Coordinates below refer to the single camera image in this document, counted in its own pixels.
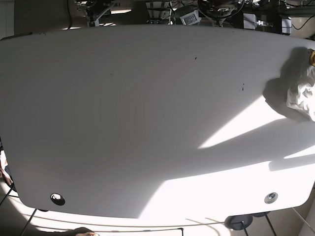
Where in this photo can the white T-shirt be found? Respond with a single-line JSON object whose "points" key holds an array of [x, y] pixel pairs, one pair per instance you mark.
{"points": [[301, 93]]}

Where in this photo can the grey socket box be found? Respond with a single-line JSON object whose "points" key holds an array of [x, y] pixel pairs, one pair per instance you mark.
{"points": [[188, 15]]}

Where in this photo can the grey power adapter box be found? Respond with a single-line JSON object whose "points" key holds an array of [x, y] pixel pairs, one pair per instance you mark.
{"points": [[249, 21]]}

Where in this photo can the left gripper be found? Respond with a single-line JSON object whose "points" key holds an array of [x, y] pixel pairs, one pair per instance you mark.
{"points": [[220, 10]]}

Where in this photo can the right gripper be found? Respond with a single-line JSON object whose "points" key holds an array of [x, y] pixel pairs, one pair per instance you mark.
{"points": [[95, 9]]}

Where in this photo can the left table grommet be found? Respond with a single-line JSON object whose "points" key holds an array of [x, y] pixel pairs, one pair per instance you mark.
{"points": [[57, 199]]}

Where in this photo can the round black stand base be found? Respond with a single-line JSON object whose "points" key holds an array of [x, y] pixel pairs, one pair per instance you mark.
{"points": [[238, 222]]}

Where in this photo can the table grommet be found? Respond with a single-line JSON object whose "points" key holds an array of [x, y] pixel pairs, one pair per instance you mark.
{"points": [[57, 199], [271, 198]]}

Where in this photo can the right table grommet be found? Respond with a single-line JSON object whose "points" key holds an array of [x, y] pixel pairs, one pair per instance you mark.
{"points": [[271, 198]]}

